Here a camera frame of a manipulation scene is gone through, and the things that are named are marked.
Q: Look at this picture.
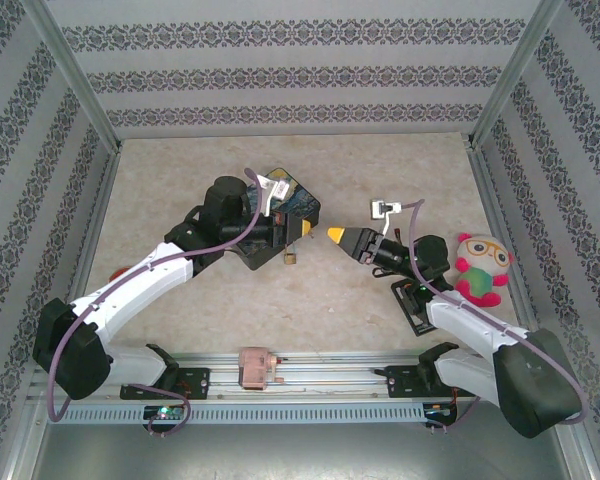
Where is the dark tin box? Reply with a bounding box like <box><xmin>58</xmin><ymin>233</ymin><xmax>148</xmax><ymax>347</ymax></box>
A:
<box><xmin>234</xmin><ymin>167</ymin><xmax>323</xmax><ymax>273</ymax></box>

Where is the pink and green plush toy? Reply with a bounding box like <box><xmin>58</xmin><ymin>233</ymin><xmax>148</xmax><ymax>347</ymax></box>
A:
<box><xmin>452</xmin><ymin>232</ymin><xmax>516</xmax><ymax>309</ymax></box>

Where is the black plastic stand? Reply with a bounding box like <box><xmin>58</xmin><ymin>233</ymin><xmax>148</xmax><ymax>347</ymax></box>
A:
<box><xmin>389</xmin><ymin>278</ymin><xmax>437</xmax><ymax>337</ymax></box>

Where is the grey metal sheet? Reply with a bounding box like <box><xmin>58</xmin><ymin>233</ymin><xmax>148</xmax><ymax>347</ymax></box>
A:
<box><xmin>29</xmin><ymin>422</ymin><xmax>589</xmax><ymax>480</ymax></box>

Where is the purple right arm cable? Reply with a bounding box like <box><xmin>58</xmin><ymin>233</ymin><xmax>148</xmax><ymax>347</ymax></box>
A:
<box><xmin>398</xmin><ymin>198</ymin><xmax>589</xmax><ymax>427</ymax></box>

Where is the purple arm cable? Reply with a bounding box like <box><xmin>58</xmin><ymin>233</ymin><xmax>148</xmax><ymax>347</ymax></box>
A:
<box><xmin>398</xmin><ymin>198</ymin><xmax>589</xmax><ymax>427</ymax></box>
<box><xmin>46</xmin><ymin>168</ymin><xmax>267</xmax><ymax>439</ymax></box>

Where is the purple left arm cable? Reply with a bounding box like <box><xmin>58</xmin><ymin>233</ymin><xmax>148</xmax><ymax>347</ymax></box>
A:
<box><xmin>46</xmin><ymin>168</ymin><xmax>267</xmax><ymax>439</ymax></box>

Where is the aluminium side rail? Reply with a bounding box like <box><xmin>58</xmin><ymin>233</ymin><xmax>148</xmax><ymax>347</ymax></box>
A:
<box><xmin>468</xmin><ymin>143</ymin><xmax>599</xmax><ymax>480</ymax></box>
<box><xmin>27</xmin><ymin>147</ymin><xmax>125</xmax><ymax>401</ymax></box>

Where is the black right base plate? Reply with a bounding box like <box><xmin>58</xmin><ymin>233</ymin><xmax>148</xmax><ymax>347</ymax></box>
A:
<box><xmin>374</xmin><ymin>364</ymin><xmax>476</xmax><ymax>402</ymax></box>

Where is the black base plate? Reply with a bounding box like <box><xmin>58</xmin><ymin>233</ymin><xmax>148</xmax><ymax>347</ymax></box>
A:
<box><xmin>119</xmin><ymin>367</ymin><xmax>212</xmax><ymax>402</ymax></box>
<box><xmin>374</xmin><ymin>364</ymin><xmax>476</xmax><ymax>402</ymax></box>

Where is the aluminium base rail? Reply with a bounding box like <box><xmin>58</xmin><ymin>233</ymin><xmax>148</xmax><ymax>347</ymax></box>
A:
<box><xmin>169</xmin><ymin>352</ymin><xmax>427</xmax><ymax>402</ymax></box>

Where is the pink rail carriage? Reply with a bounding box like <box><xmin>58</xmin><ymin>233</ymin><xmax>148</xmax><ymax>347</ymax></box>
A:
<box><xmin>238</xmin><ymin>346</ymin><xmax>285</xmax><ymax>392</ymax></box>

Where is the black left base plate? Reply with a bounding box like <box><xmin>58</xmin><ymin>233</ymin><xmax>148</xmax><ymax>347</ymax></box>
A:
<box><xmin>119</xmin><ymin>367</ymin><xmax>212</xmax><ymax>402</ymax></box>

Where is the perforated grey cable duct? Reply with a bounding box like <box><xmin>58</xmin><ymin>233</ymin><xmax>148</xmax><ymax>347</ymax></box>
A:
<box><xmin>54</xmin><ymin>402</ymin><xmax>427</xmax><ymax>427</ymax></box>

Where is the aluminium frame post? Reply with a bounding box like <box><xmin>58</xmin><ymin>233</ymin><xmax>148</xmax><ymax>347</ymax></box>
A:
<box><xmin>468</xmin><ymin>0</ymin><xmax>567</xmax><ymax>147</ymax></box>
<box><xmin>22</xmin><ymin>0</ymin><xmax>125</xmax><ymax>152</ymax></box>

